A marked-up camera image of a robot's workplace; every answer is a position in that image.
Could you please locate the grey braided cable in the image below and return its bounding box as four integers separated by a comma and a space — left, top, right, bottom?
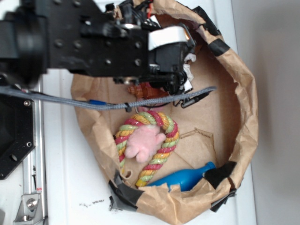
0, 85, 218, 113

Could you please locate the aluminium rail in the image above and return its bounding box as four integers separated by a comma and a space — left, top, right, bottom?
13, 77, 49, 225

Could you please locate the metal corner bracket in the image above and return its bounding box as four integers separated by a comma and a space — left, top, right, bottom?
13, 194, 43, 225

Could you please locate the orange seashell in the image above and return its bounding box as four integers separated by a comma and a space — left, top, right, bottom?
127, 82, 169, 99

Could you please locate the pink plush bunny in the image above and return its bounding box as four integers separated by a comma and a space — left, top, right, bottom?
124, 98, 166, 163

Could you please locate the blue plastic bottle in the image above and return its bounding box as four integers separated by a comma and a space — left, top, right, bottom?
147, 162, 216, 191

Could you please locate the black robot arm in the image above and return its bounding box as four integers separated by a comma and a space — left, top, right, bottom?
0, 0, 195, 94

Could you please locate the multicolour rope toy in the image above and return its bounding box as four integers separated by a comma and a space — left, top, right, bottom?
115, 110, 180, 187

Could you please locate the white paper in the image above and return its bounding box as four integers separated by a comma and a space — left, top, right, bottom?
183, 53, 196, 82

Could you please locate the brown paper bag bin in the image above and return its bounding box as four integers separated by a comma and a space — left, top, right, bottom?
75, 0, 258, 225

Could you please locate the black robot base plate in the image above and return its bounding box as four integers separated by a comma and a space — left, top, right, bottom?
0, 94, 35, 180

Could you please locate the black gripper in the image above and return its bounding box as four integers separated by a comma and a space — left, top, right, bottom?
114, 0, 195, 95

